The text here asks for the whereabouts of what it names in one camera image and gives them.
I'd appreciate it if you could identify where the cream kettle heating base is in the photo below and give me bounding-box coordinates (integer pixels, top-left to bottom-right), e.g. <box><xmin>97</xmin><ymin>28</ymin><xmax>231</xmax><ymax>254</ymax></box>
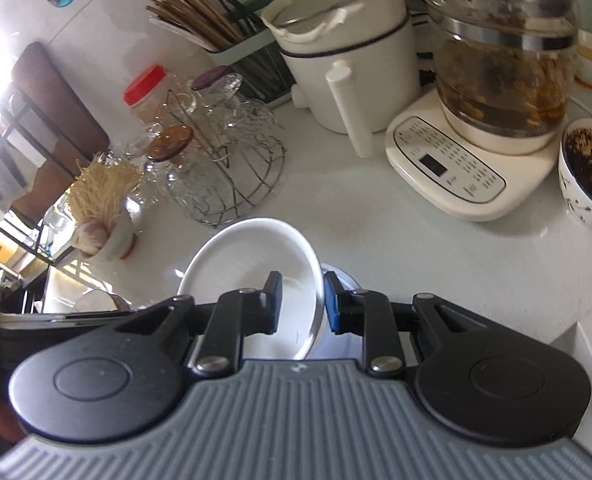
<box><xmin>385</xmin><ymin>87</ymin><xmax>570</xmax><ymax>222</ymax></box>

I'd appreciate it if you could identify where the red-lidded plastic jar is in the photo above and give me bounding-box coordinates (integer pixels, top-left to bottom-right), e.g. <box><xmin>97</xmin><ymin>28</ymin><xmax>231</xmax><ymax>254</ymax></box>
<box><xmin>123</xmin><ymin>65</ymin><xmax>170</xmax><ymax>127</ymax></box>

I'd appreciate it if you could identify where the small white garlic bowl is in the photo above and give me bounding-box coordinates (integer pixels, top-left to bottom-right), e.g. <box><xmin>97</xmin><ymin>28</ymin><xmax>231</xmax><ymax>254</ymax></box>
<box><xmin>76</xmin><ymin>204</ymin><xmax>138</xmax><ymax>262</ymax></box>

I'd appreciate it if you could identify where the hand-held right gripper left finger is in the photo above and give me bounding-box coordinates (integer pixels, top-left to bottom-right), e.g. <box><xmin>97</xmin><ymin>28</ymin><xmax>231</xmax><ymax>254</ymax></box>
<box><xmin>113</xmin><ymin>271</ymin><xmax>283</xmax><ymax>377</ymax></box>

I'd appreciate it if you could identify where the tan fibre loofah scrubber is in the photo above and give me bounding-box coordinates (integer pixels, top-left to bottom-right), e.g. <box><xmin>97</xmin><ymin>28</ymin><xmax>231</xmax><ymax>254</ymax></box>
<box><xmin>66</xmin><ymin>157</ymin><xmax>145</xmax><ymax>229</ymax></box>

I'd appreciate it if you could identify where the white electric cooking pot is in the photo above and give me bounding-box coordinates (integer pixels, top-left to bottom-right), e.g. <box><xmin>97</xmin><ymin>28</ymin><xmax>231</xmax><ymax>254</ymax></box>
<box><xmin>260</xmin><ymin>0</ymin><xmax>420</xmax><ymax>159</ymax></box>

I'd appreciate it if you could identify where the bundle of wooden chopsticks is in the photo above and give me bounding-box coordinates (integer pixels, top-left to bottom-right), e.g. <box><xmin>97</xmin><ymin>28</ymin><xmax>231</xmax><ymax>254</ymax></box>
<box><xmin>146</xmin><ymin>0</ymin><xmax>247</xmax><ymax>52</ymax></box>

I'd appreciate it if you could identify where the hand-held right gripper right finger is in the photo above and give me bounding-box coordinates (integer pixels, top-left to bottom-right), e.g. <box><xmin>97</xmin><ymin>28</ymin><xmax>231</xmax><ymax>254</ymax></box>
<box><xmin>323</xmin><ymin>271</ymin><xmax>476</xmax><ymax>379</ymax></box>

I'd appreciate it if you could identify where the black metal dish rack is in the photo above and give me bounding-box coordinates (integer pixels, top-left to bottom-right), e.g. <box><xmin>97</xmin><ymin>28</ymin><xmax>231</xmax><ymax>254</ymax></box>
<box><xmin>0</xmin><ymin>42</ymin><xmax>112</xmax><ymax>269</ymax></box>

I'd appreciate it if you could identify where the cluster of clear glass cups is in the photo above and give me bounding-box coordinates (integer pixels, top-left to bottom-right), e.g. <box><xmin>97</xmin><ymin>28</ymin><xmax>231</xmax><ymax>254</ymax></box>
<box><xmin>126</xmin><ymin>71</ymin><xmax>284</xmax><ymax>211</ymax></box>

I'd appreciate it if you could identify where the wire glass cup rack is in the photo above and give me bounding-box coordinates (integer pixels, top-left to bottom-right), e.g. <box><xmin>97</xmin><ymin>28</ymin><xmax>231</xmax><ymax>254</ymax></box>
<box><xmin>165</xmin><ymin>89</ymin><xmax>287</xmax><ymax>227</ymax></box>

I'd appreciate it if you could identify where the garlic bulb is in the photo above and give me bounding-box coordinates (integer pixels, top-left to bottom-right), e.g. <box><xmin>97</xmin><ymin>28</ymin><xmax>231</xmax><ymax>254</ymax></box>
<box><xmin>73</xmin><ymin>220</ymin><xmax>112</xmax><ymax>257</ymax></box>

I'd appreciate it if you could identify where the glass tea kettle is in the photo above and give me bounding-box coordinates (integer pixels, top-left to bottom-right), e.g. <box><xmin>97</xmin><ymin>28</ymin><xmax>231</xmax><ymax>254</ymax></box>
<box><xmin>421</xmin><ymin>0</ymin><xmax>582</xmax><ymax>139</ymax></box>

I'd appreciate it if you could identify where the plain white bowl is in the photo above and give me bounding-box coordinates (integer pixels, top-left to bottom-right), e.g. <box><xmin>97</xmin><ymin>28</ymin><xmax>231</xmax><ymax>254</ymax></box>
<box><xmin>177</xmin><ymin>217</ymin><xmax>325</xmax><ymax>362</ymax></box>

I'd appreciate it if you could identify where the patterned bowl with dark contents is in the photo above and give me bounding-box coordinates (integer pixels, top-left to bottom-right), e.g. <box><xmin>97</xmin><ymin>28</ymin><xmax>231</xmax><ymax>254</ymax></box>
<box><xmin>558</xmin><ymin>117</ymin><xmax>592</xmax><ymax>234</ymax></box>

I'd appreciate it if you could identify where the green and white chopstick holder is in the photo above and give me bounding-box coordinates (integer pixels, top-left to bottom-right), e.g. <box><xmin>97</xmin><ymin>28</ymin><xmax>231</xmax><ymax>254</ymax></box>
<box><xmin>201</xmin><ymin>0</ymin><xmax>297</xmax><ymax>109</ymax></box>

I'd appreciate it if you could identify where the brown wooden cutting board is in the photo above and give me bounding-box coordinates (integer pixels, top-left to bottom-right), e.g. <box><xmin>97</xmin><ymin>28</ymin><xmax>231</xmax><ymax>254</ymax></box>
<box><xmin>10</xmin><ymin>42</ymin><xmax>110</xmax><ymax>162</ymax></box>

